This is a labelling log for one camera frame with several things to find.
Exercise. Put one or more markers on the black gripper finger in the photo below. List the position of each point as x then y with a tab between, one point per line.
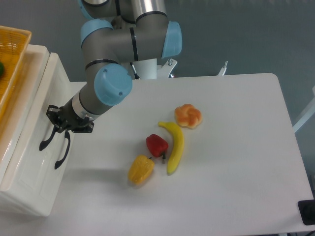
61	129
53	115

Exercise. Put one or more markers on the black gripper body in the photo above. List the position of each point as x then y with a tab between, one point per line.
71	121

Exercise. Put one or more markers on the white top drawer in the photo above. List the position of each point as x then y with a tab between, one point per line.
54	89

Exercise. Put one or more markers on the white drawer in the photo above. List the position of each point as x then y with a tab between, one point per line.
54	89
33	176

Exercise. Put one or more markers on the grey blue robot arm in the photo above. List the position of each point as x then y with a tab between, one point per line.
117	32

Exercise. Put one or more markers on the white lower drawer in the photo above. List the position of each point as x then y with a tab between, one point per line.
33	176

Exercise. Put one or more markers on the white drawer cabinet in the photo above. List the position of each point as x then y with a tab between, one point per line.
14	119

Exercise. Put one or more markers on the green bell pepper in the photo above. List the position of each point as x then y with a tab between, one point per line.
2	69

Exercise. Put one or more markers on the orange woven basket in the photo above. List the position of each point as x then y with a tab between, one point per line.
13	45

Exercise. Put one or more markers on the yellow bell pepper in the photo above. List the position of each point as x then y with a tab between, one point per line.
141	169

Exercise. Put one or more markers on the red bell pepper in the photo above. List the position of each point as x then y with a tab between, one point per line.
157	146

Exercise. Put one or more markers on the yellow banana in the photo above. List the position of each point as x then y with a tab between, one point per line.
178	145

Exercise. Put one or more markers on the knotted bread roll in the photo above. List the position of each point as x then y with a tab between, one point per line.
188	116

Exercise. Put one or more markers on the black device at edge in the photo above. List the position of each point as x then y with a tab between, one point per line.
307	211

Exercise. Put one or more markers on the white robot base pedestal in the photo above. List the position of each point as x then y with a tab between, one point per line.
150	69

